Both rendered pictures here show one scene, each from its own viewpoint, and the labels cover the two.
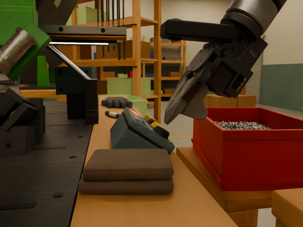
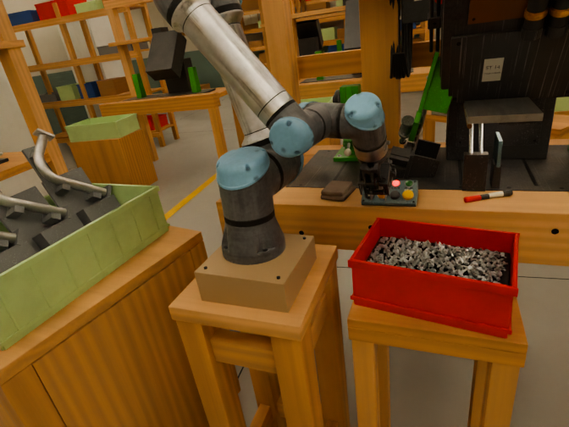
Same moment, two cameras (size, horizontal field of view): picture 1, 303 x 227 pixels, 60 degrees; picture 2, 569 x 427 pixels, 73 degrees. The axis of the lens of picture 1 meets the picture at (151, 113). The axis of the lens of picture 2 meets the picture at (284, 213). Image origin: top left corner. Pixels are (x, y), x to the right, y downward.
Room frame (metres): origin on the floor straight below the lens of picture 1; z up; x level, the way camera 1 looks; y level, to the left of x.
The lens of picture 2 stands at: (0.76, -0.99, 1.37)
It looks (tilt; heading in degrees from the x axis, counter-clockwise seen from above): 25 degrees down; 124
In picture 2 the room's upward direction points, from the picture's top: 8 degrees counter-clockwise
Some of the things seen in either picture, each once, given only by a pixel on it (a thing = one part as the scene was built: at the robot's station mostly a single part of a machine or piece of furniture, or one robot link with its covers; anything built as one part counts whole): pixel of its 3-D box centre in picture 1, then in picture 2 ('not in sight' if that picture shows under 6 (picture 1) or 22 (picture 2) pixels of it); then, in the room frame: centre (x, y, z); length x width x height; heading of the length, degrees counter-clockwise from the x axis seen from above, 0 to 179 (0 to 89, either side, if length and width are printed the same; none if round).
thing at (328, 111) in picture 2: not in sight; (318, 121); (0.38, -0.23, 1.19); 0.11 x 0.11 x 0.08; 4
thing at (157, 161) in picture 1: (128, 168); (338, 190); (0.29, 0.03, 0.91); 0.10 x 0.08 x 0.03; 90
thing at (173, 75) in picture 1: (140, 69); not in sight; (9.27, 0.38, 1.12); 3.16 x 0.54 x 2.24; 104
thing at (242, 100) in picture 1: (227, 97); not in sight; (6.73, -1.97, 0.37); 1.20 x 0.80 x 0.74; 112
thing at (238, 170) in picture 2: not in sight; (246, 181); (0.25, -0.35, 1.09); 0.13 x 0.12 x 0.14; 94
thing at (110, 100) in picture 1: (115, 102); not in sight; (0.99, 0.14, 0.91); 0.20 x 0.11 x 0.03; 14
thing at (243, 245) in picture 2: not in sight; (251, 230); (0.25, -0.37, 0.97); 0.15 x 0.15 x 0.10
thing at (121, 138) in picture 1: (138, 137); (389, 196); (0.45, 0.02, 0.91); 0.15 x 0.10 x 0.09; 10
